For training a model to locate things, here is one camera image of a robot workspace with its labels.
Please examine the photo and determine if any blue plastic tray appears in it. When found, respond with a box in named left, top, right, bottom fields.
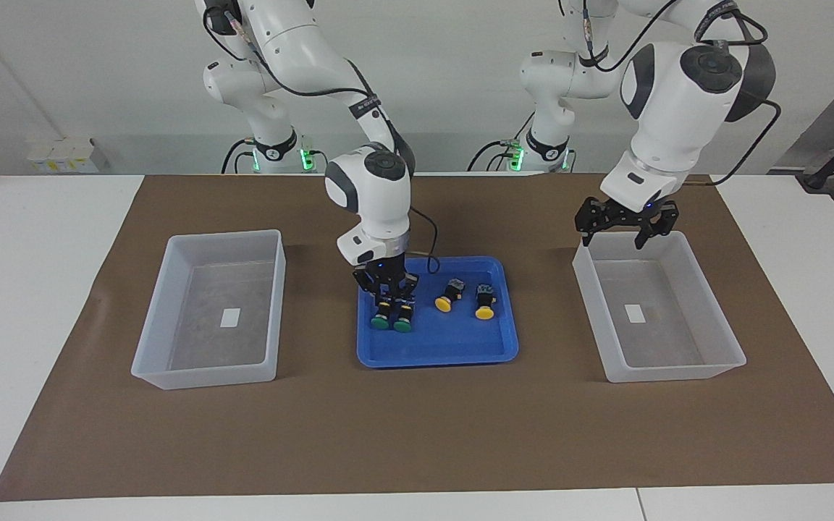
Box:
left=356, top=256, right=520, bottom=369

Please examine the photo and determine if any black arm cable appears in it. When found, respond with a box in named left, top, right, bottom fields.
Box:
left=580, top=0, right=781, bottom=187
left=202, top=0, right=441, bottom=276

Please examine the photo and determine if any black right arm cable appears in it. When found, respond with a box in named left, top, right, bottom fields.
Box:
left=202, top=0, right=441, bottom=276

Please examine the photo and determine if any translucent white plastic box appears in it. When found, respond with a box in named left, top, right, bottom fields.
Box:
left=573, top=231, right=747, bottom=384
left=131, top=229, right=287, bottom=391

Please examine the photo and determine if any brown table mat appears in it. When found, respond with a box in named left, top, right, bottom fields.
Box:
left=0, top=172, right=834, bottom=502

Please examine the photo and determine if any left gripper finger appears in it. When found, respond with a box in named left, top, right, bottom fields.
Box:
left=633, top=203, right=680, bottom=250
left=575, top=197, right=615, bottom=247

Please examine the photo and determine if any white wall socket strip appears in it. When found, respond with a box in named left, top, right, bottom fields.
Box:
left=26, top=137, right=96, bottom=174

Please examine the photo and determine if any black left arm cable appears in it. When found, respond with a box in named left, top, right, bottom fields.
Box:
left=580, top=0, right=781, bottom=187

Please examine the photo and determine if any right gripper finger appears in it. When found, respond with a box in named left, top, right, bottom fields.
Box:
left=354, top=271, right=391, bottom=319
left=397, top=274, right=419, bottom=323

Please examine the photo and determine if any black base cable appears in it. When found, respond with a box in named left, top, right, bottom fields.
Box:
left=467, top=109, right=537, bottom=173
left=220, top=139, right=253, bottom=174

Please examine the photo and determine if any yellow push button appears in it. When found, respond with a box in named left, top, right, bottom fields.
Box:
left=434, top=278, right=466, bottom=313
left=475, top=283, right=498, bottom=321

